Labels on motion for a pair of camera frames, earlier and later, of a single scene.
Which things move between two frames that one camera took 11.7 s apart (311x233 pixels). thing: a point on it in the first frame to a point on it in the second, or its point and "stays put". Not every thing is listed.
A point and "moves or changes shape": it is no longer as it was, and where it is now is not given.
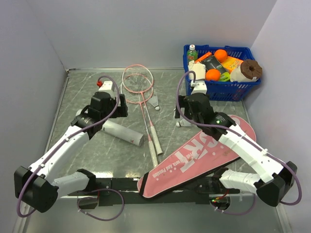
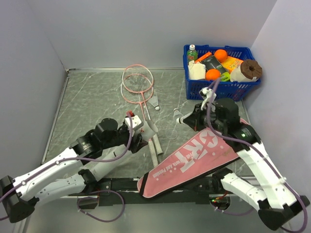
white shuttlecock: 154,102 stays put
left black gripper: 121,111 to 135,146
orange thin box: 205,56 stays put
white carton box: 199,69 stays put
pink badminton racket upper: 140,78 stays put
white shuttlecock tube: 122,132 moves or changes shape
